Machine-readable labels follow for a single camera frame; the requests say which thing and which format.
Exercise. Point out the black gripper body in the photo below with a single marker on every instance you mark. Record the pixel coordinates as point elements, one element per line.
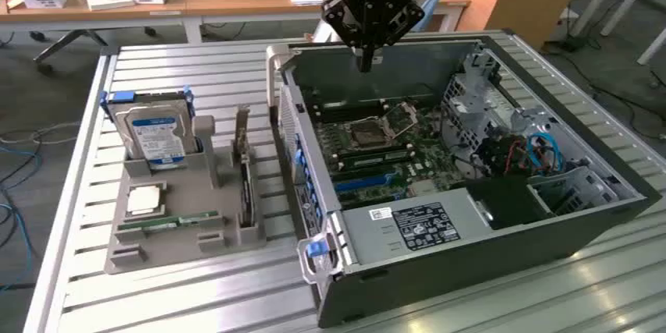
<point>374,5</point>

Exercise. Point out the graphics card with black fan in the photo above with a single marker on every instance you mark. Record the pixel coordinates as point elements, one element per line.
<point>249,192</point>

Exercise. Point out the metal socket cover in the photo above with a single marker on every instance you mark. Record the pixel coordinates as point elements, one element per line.
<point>407,104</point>

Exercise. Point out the metal disk bay cage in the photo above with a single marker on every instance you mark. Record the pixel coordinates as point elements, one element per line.
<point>466,126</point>

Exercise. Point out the CPU socket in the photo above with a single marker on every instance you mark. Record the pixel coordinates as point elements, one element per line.
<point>366,134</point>

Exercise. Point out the small white box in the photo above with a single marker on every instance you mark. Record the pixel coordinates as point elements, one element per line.
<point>568,17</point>

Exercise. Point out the black power strip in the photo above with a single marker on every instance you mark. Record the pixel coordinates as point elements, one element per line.
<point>570,45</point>

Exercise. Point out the green motherboard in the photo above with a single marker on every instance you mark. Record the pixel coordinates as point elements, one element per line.
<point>423,153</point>

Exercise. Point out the green RAM stick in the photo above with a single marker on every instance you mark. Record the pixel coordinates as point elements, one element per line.
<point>171,220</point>
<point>374,158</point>

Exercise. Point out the blue expansion slot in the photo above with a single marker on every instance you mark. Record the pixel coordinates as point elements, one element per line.
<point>365,184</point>

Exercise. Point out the silver chipset heat sink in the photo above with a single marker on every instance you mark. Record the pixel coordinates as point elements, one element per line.
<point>426,189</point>

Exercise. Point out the hard disk in blue caddy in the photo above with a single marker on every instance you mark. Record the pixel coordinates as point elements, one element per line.
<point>154,138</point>

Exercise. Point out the black office chair base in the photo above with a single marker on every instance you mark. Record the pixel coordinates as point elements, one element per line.
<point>63,44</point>

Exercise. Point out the grey power supply unit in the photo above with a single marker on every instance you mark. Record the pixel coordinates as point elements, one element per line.
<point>370,231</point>

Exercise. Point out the silver CPU chip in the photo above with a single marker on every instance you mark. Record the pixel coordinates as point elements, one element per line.
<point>144,200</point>

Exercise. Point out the blue case release latch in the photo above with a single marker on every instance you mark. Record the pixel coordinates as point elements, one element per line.
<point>315,250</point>

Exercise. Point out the grey parts rack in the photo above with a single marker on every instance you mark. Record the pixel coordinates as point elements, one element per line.
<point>176,243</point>

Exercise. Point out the black open PC case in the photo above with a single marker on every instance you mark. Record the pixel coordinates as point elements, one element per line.
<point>469,270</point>

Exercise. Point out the metal disk bay bracket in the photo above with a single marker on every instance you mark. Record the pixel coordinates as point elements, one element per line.
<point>573,188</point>

